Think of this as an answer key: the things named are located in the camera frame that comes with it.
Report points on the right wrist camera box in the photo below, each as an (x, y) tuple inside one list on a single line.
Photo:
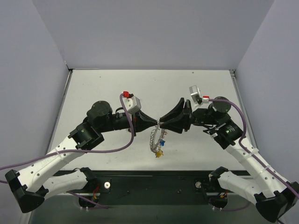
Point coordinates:
[(197, 97)]

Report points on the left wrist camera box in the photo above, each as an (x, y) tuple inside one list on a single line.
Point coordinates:
[(131, 102)]

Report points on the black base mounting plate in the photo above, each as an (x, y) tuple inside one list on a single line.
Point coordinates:
[(138, 199)]

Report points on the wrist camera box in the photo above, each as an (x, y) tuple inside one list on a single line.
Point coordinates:
[(131, 102), (197, 97)]

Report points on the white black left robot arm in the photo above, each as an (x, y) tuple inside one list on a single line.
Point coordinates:
[(32, 185)]

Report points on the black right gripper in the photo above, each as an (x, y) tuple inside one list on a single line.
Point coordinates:
[(187, 116)]

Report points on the aluminium front rail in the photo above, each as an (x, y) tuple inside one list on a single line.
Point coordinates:
[(150, 183)]

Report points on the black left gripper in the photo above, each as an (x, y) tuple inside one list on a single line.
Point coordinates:
[(137, 121)]

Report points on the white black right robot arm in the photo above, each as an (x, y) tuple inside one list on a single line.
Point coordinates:
[(271, 193)]

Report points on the yellow key tag upper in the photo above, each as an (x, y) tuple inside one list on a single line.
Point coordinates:
[(159, 154)]

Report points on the steel key organiser ring disc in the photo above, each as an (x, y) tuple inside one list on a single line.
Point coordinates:
[(156, 135)]

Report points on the blue key tag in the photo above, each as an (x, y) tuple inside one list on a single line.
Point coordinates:
[(162, 142)]

